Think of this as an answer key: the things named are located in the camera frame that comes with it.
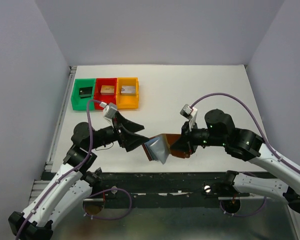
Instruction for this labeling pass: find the brown leather card holder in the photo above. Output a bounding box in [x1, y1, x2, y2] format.
[142, 133, 190, 165]

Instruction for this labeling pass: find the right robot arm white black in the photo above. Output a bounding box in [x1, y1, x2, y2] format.
[170, 109, 300, 214]

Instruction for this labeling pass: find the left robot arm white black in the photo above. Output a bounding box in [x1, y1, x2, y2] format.
[8, 111, 149, 240]

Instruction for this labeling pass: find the silver card in yellow bin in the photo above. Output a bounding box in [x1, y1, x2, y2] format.
[120, 85, 137, 96]

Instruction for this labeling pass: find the gold card in red bin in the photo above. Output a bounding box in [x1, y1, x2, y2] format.
[100, 85, 115, 95]

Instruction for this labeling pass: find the black card in green bin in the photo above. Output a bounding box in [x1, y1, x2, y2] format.
[78, 86, 93, 99]

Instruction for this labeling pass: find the yellow plastic bin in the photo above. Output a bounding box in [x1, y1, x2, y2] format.
[115, 77, 139, 110]

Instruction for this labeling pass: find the red plastic bin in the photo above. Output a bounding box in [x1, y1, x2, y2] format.
[93, 78, 117, 104]

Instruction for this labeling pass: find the green plastic bin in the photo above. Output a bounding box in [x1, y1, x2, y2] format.
[71, 78, 96, 111]

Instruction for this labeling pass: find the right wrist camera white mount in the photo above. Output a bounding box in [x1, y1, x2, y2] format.
[180, 104, 198, 131]

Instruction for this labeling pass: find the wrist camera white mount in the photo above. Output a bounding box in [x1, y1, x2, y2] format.
[180, 104, 198, 131]
[99, 101, 118, 126]

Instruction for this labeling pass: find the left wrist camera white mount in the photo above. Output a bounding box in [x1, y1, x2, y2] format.
[99, 101, 118, 126]

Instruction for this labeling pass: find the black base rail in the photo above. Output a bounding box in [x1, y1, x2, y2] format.
[72, 171, 273, 210]

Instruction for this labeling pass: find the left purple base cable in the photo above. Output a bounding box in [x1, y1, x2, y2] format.
[83, 188, 133, 221]

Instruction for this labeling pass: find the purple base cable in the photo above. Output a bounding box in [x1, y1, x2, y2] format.
[83, 188, 133, 221]
[219, 194, 267, 218]

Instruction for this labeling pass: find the left aluminium side rail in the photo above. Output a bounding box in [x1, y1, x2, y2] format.
[43, 65, 78, 172]

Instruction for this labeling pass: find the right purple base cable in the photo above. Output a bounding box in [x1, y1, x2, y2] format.
[219, 194, 267, 218]

